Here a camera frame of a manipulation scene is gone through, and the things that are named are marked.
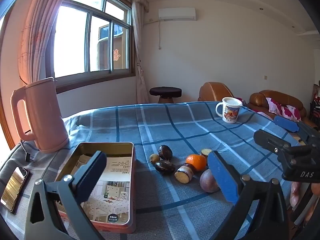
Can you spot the black smartphone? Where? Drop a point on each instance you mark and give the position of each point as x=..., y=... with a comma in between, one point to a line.
x=13, y=190

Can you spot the white printed cup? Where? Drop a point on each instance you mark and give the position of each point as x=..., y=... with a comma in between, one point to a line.
x=230, y=115

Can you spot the sliding glass window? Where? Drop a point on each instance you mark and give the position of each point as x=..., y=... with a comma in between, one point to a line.
x=72, y=42

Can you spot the small yellow fruit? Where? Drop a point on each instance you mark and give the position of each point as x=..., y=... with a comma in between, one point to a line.
x=154, y=158

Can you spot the orange tangerine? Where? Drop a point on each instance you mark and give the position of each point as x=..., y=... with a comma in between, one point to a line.
x=196, y=162

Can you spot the brown leather armchair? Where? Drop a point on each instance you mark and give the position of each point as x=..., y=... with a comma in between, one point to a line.
x=212, y=91

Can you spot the pink electric kettle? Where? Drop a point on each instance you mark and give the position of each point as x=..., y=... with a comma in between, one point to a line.
x=45, y=115

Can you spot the rectangular metal tin box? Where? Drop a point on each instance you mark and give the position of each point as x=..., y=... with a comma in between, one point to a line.
x=112, y=148

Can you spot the dark brown water chestnut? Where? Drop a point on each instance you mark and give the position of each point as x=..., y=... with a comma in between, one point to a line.
x=165, y=152
x=165, y=167

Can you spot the red paper window decal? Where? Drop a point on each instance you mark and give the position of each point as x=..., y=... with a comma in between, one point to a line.
x=116, y=55

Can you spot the printed paper leaflet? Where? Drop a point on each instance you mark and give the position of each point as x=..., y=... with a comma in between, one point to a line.
x=112, y=195

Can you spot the round dark cushioned stool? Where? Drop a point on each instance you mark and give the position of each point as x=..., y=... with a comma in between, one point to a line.
x=165, y=91

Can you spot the pink patterned curtain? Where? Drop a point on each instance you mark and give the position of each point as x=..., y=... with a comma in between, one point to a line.
x=37, y=30

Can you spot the white wall air conditioner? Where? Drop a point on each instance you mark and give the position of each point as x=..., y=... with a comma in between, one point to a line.
x=177, y=13

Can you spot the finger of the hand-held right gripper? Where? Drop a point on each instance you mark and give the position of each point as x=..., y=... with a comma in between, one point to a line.
x=286, y=124
x=270, y=140

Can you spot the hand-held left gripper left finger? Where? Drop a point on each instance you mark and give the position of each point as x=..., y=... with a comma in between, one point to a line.
x=91, y=177

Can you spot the white plastic cup lid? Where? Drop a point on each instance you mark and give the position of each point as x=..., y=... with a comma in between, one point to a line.
x=232, y=101

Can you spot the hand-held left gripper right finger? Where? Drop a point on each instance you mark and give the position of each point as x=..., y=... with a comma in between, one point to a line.
x=222, y=177

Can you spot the pink floral pillow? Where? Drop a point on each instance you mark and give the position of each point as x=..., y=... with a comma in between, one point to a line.
x=287, y=111

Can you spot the person's right hand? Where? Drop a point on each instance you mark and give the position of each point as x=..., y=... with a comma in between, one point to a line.
x=295, y=195

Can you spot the dark wooden furniture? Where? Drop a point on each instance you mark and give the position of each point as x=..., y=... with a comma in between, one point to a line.
x=316, y=102

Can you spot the pale narrow curtain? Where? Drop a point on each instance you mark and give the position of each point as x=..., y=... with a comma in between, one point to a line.
x=140, y=55

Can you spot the brown leather sofa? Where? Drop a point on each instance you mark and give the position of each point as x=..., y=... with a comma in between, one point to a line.
x=275, y=97

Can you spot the blue plaid tablecloth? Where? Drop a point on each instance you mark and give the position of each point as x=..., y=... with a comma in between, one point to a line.
x=175, y=130

